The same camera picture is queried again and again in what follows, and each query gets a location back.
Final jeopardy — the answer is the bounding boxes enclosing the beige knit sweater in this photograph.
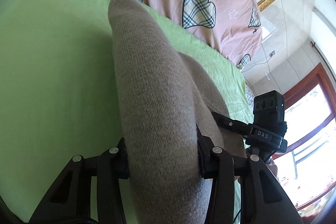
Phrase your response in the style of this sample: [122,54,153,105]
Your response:
[108,0,245,223]

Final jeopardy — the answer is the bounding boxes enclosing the person's right hand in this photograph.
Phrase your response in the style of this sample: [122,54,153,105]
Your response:
[266,158,278,178]

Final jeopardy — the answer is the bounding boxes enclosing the green bed sheet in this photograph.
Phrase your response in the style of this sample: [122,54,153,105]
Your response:
[1,0,252,223]

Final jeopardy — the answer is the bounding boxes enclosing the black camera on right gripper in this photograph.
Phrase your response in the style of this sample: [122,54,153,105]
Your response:
[253,90,287,137]

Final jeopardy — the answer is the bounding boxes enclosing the red-brown window frame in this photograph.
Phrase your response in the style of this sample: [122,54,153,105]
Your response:
[273,64,335,215]

